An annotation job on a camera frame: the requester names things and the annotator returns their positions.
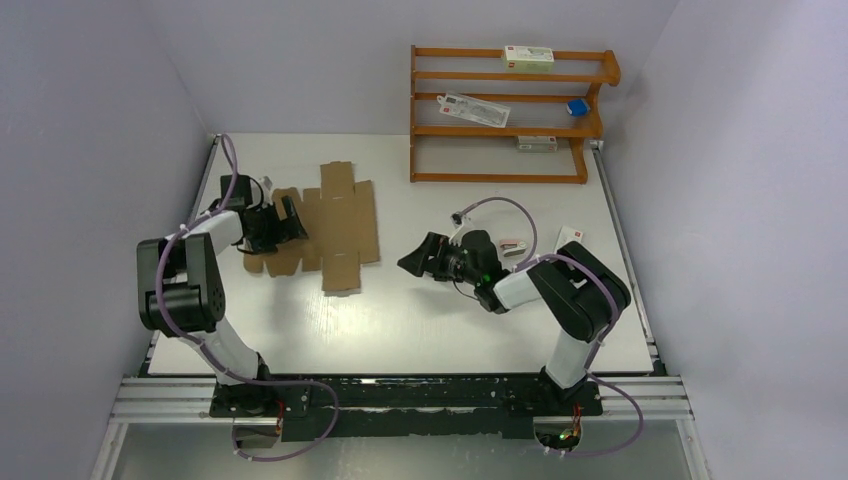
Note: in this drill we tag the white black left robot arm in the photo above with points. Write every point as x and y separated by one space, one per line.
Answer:
180 289

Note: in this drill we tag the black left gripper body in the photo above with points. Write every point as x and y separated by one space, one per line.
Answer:
252 248

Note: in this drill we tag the orange wooden shelf rack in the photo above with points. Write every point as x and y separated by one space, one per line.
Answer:
537 101

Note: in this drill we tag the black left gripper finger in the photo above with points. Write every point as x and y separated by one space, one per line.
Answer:
290 226
267 230

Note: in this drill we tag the white green box top shelf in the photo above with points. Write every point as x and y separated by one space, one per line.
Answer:
528 59

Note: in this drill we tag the white flat box bottom shelf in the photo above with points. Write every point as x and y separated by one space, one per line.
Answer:
537 144

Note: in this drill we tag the clear plastic packet on shelf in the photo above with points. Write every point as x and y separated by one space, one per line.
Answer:
474 110

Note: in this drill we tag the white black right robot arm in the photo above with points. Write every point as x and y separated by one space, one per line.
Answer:
581 293

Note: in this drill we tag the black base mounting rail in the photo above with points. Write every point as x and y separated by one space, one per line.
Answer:
345 406

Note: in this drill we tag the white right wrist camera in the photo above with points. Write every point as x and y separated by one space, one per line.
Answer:
462 225

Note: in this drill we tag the blue small object on shelf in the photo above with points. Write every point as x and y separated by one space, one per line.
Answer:
578 107

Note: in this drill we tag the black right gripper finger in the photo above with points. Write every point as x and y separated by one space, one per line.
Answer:
445 255
421 260

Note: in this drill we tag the brown cardboard box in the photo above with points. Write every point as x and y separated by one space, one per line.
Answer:
339 217

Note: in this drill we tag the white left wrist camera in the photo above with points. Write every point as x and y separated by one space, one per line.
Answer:
266 185

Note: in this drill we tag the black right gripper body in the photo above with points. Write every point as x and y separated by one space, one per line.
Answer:
465 274

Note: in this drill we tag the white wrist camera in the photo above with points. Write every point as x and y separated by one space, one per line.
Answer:
462 225
266 185

